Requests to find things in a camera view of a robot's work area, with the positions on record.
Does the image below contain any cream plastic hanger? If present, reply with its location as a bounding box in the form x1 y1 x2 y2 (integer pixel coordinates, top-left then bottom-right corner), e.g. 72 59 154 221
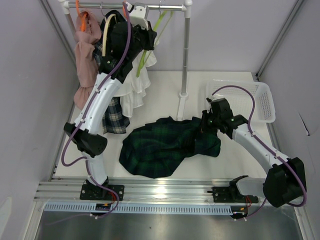
102 13 117 57

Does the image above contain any green plaid skirt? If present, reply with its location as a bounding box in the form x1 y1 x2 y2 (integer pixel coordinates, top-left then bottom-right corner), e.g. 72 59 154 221
119 116 221 179

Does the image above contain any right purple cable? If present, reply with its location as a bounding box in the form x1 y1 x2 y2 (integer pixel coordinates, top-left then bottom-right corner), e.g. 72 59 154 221
211 85 308 207

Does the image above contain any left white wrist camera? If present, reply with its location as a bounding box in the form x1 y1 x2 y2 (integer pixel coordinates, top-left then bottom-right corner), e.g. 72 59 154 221
127 2 149 30

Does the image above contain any white ruffled skirt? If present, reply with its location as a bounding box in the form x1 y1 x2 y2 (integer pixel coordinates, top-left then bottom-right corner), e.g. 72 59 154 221
114 51 157 118

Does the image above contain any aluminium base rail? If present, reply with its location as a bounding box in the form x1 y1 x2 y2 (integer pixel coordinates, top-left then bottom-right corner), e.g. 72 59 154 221
33 177 230 205

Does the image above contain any pink skirt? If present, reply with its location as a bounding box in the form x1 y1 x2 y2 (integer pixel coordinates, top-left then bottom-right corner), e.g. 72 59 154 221
73 10 102 110

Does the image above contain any navy plaid skirt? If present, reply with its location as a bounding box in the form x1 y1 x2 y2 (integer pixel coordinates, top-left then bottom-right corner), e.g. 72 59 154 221
93 10 130 134

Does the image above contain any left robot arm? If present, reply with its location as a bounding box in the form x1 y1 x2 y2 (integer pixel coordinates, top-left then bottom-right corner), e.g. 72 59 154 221
63 21 157 200

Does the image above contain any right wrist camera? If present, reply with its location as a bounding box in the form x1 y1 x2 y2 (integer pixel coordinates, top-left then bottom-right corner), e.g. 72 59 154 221
206 98 234 120

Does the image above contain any black mount plate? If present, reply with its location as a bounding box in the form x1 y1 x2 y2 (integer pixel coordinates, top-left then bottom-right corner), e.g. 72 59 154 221
79 180 125 201
207 186 259 204

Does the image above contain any metal clothes rack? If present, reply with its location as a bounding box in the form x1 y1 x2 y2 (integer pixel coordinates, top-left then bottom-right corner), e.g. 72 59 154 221
59 0 193 121

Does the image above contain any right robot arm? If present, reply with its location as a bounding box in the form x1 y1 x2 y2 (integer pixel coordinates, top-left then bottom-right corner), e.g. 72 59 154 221
201 98 307 208

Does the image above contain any slotted cable duct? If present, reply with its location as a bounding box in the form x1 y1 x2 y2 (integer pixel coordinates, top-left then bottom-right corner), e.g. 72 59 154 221
44 202 233 216

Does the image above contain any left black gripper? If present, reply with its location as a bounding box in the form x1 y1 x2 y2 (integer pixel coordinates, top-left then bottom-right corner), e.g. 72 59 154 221
127 20 157 61

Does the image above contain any orange hanger with pink skirt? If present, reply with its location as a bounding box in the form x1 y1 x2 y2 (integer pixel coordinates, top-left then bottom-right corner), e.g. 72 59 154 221
75 0 89 32

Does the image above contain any orange plastic hanger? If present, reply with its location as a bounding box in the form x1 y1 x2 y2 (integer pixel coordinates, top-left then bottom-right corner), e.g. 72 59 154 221
122 1 129 20

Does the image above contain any purple cable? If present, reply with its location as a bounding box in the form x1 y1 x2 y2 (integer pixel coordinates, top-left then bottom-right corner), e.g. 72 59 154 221
211 85 308 207
61 2 132 187

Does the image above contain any white plastic basket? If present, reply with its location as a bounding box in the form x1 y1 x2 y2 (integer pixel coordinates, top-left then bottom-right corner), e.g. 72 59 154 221
205 79 276 123

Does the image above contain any green plastic hanger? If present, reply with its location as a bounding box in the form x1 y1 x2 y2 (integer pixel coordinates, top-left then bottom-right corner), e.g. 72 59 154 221
135 10 174 78

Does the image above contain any right black mount plate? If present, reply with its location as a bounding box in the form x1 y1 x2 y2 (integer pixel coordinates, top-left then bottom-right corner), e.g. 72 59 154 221
207 186 259 204

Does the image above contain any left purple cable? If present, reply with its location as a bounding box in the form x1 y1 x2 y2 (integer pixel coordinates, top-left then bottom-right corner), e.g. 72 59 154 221
61 2 132 187

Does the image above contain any left black mount plate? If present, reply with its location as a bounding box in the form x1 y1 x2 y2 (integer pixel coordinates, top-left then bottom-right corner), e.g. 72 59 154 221
79 180 125 201

